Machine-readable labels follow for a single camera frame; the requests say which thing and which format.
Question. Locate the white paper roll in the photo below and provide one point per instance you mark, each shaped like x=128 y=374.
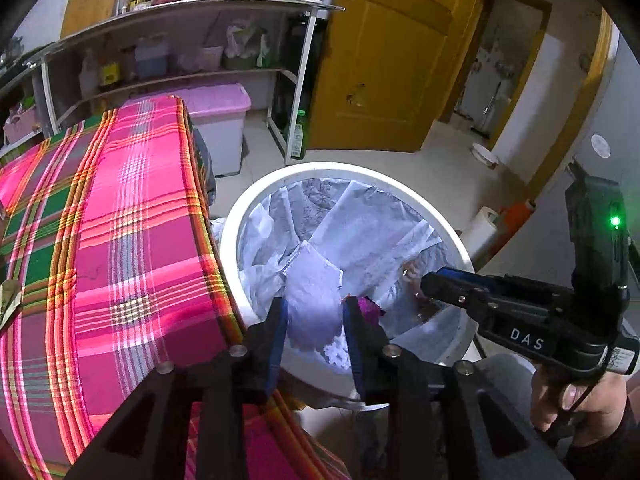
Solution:
x=480 y=227

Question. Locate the pink plastic basket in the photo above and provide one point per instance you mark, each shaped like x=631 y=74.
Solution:
x=22 y=129

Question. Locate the person's right hand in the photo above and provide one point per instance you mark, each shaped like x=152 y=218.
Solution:
x=600 y=410

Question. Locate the purple snack bag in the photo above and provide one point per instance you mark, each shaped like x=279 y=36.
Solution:
x=372 y=306

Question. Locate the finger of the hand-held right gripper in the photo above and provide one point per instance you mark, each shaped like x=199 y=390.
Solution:
x=465 y=276
x=450 y=290

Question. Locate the pink plastic tub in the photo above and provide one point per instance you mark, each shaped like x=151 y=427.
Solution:
x=210 y=59

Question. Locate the purple white carton box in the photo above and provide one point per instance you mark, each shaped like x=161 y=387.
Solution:
x=312 y=300

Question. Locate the person's right forearm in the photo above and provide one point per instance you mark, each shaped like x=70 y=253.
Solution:
x=610 y=460

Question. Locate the green glass bottle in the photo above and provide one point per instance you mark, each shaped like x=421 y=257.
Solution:
x=298 y=135

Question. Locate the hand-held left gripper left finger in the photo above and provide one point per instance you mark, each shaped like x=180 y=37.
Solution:
x=277 y=345

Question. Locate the white plastic jug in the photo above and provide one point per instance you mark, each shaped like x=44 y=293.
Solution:
x=88 y=77

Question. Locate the blue grey plastic jug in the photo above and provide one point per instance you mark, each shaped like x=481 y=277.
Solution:
x=150 y=60

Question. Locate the pink green plaid tablecloth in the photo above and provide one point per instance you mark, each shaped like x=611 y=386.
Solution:
x=125 y=260

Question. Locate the crumpled plastic bag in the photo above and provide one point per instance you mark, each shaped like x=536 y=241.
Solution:
x=245 y=42

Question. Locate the yellow label oil bottle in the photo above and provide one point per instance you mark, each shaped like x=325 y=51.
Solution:
x=110 y=72

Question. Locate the pink lid storage box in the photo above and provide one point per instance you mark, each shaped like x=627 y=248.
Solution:
x=220 y=135

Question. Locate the white floor bowl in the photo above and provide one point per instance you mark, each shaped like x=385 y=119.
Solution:
x=486 y=156

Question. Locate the white metal shelf rack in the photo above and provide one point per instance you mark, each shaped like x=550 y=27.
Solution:
x=200 y=7

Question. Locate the orange roll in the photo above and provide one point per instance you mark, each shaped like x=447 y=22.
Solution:
x=515 y=217

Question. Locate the yellow wooden door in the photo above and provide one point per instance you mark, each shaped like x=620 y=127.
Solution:
x=390 y=60

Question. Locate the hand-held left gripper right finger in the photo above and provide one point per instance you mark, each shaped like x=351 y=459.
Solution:
x=356 y=345

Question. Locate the round white wall disc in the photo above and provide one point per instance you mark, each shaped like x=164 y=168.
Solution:
x=601 y=146

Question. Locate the white round trash bin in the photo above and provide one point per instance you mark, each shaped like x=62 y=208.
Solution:
x=230 y=240

